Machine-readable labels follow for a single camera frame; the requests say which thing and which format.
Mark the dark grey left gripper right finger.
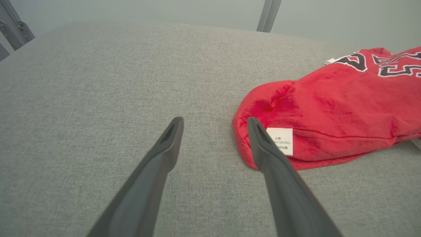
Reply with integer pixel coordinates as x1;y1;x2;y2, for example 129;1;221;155
246;117;344;237

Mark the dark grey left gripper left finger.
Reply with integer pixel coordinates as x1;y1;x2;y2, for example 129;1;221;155
86;116;185;237

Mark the red jersey with number print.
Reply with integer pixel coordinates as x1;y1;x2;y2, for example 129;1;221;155
232;46;421;171

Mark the grey fabric sofa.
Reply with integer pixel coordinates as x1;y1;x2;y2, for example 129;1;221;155
0;20;421;237

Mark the grey partition post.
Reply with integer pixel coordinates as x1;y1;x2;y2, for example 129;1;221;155
256;0;283;33

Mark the grey metal partition bracket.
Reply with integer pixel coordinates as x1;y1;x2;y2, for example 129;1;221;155
0;0;36;62

